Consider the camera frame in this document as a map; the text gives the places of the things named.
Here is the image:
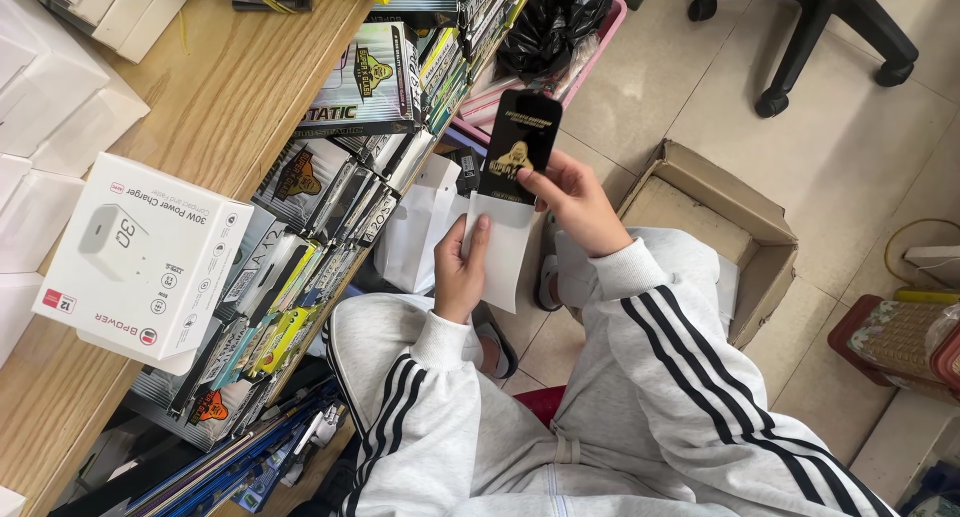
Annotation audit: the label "person's right hand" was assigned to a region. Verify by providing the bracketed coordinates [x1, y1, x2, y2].
[516, 151, 636, 260]

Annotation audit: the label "person's left hand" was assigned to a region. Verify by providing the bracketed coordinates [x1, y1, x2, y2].
[433, 215, 493, 325]

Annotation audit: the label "white paper sleeve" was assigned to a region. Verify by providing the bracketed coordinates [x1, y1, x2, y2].
[461, 193, 536, 315]

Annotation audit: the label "black screen protector packet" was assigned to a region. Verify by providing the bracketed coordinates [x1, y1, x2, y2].
[477, 89, 564, 207]

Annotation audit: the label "white paper bag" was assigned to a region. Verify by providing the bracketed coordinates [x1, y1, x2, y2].
[373, 154, 471, 295]

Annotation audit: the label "grey slipper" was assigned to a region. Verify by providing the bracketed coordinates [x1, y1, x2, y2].
[532, 213, 565, 313]
[472, 303, 519, 380]

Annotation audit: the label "small black box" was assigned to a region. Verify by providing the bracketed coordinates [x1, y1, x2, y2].
[453, 146, 482, 198]

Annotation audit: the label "open cardboard box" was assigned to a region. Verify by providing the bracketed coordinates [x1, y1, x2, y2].
[615, 138, 799, 351]

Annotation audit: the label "pink plastic basket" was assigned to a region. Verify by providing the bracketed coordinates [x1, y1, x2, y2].
[450, 0, 628, 148]

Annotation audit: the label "black plastic bag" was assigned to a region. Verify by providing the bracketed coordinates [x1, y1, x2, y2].
[495, 0, 614, 85]

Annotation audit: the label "person's grey striped trousers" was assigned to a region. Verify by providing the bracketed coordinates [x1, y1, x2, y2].
[322, 292, 894, 517]

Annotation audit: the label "row of screen protector boxes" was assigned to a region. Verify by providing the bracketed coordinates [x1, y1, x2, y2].
[126, 0, 543, 453]

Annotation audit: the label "bundle of blue flat packets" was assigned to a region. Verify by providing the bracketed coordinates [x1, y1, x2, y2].
[123, 382, 348, 517]

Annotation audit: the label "red plastic stool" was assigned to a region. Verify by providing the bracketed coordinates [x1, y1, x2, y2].
[827, 293, 960, 407]

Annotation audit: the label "black office chair base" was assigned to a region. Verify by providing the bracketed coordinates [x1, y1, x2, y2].
[687, 0, 921, 120]

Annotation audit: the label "white charger box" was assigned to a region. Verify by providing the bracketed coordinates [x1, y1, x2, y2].
[31, 151, 255, 365]

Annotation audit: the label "small white box underneath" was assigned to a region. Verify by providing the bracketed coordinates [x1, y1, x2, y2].
[75, 328, 198, 378]

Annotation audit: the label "woven patterned basket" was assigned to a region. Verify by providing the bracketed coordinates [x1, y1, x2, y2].
[847, 299, 960, 387]

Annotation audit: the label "white flat box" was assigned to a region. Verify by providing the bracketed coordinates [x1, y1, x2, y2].
[903, 244, 960, 287]

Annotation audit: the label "white slab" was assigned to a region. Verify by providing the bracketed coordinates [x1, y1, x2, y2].
[849, 389, 960, 508]

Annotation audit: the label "pile of white cartons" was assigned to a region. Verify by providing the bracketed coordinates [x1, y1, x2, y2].
[15, 0, 201, 65]

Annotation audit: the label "stack of plain white boxes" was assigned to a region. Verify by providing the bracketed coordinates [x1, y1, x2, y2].
[0, 0, 151, 370]

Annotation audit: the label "yellow cable loop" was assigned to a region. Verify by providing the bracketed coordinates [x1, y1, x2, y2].
[884, 217, 960, 290]

